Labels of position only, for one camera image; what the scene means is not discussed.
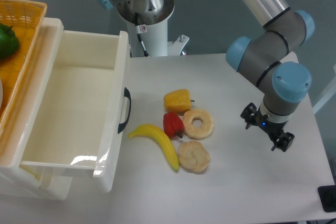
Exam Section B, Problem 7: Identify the red toy bell pepper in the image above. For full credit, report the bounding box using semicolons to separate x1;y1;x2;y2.
163;112;184;138

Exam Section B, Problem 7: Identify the ring donut with hole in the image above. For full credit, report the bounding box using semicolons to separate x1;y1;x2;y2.
182;108;214;140

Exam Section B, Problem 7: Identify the green toy bell pepper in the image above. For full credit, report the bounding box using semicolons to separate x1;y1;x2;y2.
0;23;20;60

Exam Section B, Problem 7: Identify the black cable on pedestal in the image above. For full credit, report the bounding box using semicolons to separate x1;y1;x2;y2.
134;12;151;57

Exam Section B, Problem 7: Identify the round twisted beige pastry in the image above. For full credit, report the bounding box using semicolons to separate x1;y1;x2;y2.
178;141;210;173

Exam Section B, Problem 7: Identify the orange woven basket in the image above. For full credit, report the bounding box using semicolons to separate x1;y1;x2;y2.
1;0;47;132

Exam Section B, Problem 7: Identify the white plastic drawer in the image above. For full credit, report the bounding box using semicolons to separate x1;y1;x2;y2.
21;31;130;193

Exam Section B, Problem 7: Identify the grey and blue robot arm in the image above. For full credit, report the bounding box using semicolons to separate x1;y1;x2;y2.
97;0;314;151

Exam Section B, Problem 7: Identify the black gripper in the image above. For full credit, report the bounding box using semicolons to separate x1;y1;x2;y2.
240;103;295;152

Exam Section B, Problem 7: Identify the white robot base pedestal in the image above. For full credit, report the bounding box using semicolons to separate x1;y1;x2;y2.
117;0;190;58

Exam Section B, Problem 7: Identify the black drawer handle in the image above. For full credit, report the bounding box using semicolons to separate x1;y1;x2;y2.
118;87;132;134

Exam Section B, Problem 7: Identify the yellow toy bell pepper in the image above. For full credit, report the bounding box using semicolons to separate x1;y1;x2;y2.
163;89;192;114

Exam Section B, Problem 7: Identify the yellow toy banana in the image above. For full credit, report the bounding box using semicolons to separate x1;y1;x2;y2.
128;124;180;173

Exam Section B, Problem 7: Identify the white plastic drawer cabinet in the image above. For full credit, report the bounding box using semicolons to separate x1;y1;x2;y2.
0;17;73;201

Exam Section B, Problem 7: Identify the black device at table edge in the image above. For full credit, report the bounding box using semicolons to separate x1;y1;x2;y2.
318;185;336;212

